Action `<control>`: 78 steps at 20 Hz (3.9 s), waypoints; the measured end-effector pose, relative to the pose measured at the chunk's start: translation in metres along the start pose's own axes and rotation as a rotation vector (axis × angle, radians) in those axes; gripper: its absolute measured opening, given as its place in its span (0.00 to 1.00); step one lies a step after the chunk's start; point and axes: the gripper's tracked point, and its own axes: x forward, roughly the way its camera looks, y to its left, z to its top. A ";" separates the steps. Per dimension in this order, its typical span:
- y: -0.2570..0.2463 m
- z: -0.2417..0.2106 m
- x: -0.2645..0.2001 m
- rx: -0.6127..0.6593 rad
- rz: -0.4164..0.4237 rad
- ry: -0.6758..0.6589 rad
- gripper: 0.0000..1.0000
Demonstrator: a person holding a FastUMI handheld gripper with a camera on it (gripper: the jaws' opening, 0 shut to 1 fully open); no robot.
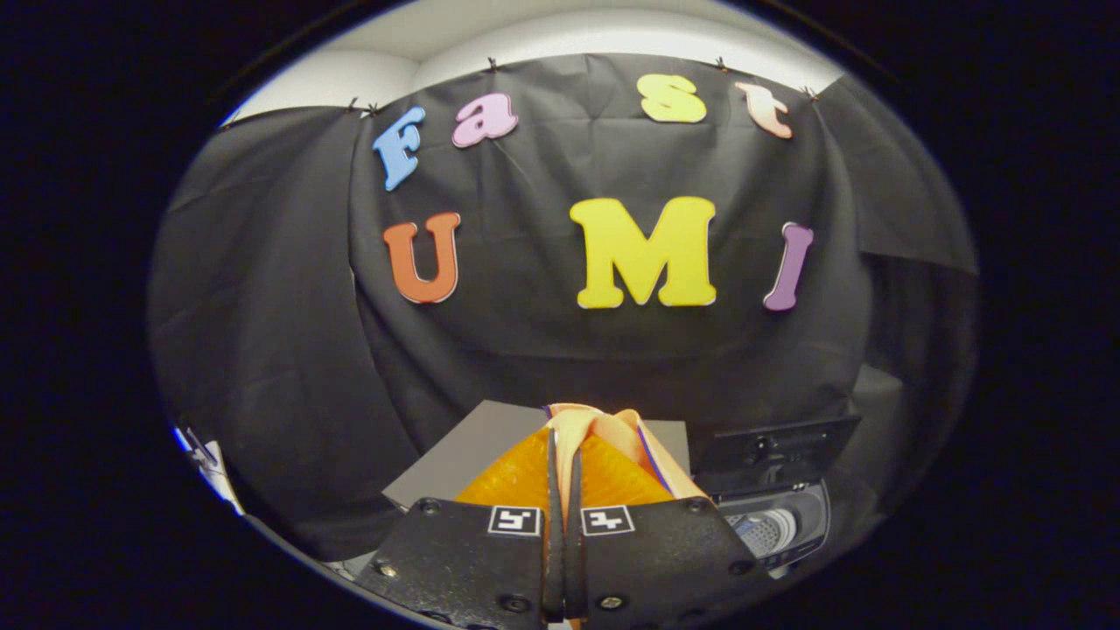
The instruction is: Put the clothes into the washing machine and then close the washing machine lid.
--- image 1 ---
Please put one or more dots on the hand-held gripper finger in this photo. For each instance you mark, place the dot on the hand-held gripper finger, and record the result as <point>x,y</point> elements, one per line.
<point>575,534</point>
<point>553,525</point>

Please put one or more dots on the orange yellow shirt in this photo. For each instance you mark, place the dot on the orange yellow shirt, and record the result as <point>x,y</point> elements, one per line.
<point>612,429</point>

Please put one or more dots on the grey washing machine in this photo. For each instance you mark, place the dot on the grey washing machine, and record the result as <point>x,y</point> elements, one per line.
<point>801,525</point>

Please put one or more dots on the grey cabinet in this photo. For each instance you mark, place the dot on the grey cabinet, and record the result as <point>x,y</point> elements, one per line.
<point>472,446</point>

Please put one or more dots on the blue and white object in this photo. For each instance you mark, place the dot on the blue and white object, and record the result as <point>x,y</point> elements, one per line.
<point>214,472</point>

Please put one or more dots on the black backdrop cloth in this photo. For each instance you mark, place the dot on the black backdrop cloth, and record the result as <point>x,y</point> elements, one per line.
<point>280,306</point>

